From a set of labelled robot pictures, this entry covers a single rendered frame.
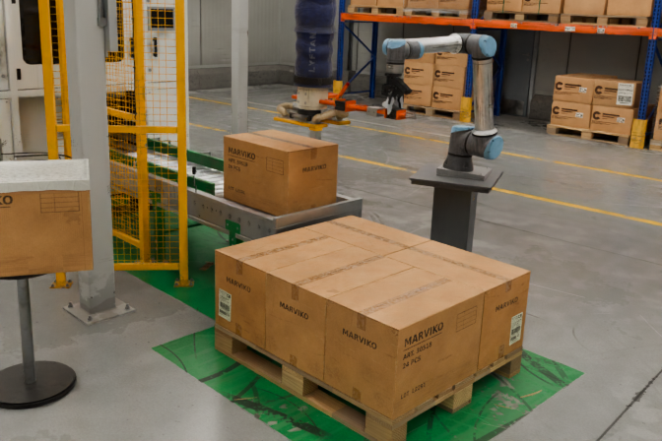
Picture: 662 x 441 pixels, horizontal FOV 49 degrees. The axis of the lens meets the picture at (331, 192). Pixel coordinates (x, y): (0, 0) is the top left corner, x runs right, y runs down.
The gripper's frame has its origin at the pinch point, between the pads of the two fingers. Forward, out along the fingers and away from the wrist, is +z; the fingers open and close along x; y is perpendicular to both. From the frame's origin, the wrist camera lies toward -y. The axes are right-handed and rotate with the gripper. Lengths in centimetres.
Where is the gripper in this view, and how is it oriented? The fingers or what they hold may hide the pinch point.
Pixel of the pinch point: (395, 112)
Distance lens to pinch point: 375.3
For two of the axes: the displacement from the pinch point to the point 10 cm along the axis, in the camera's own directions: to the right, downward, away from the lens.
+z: -0.4, 9.7, 2.5
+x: -6.9, 1.6, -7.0
